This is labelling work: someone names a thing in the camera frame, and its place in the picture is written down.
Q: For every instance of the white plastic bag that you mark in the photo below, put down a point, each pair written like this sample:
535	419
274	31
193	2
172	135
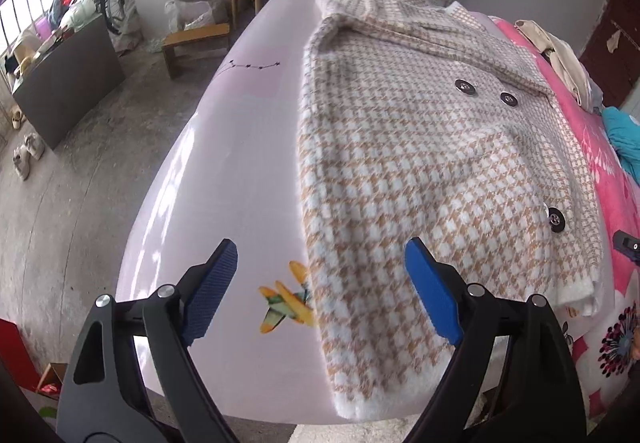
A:
187	15

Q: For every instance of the cream beige garment pile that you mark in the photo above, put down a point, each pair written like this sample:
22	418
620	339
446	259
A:
563	61

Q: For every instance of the beige white houndstooth coat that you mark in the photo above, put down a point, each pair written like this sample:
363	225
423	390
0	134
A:
416	122

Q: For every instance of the turquoise quilt bundle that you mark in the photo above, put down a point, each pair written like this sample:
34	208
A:
623	132

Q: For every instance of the pink floral blanket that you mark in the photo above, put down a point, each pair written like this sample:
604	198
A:
601	350

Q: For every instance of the small wooden stool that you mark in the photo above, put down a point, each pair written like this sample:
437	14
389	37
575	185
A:
187	37

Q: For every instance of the dark red door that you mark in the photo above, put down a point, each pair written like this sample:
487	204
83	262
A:
611	55

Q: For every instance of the dark grey cabinet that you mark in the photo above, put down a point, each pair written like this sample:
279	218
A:
58	91

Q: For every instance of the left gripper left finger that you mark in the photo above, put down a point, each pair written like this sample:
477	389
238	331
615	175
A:
104	398

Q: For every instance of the beige slippers pair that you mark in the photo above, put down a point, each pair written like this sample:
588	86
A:
31	149

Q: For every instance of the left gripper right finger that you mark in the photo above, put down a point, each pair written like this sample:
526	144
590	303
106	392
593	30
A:
511	377

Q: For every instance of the pale pink bed sheet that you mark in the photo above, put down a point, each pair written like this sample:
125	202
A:
232	174

